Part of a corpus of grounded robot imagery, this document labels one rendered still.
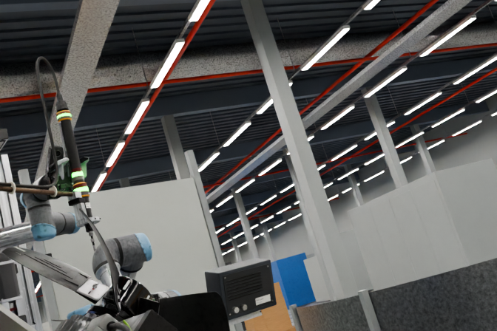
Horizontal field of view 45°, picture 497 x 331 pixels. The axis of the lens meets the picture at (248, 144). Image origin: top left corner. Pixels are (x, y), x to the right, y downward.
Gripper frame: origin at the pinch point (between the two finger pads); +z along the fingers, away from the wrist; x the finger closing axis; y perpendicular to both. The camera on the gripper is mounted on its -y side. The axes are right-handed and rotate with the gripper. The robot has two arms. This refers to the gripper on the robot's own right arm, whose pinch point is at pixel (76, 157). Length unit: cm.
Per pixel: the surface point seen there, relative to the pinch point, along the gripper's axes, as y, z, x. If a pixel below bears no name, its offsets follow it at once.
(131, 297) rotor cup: 45.8, 13.8, 1.5
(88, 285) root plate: 39.1, 3.3, 7.2
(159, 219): -9, -158, -146
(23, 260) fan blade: 28.3, -1.0, 22.1
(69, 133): -8.3, -0.2, 0.1
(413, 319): 89, -15, -172
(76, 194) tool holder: 12.1, 1.7, 3.7
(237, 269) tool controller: 43, -19, -70
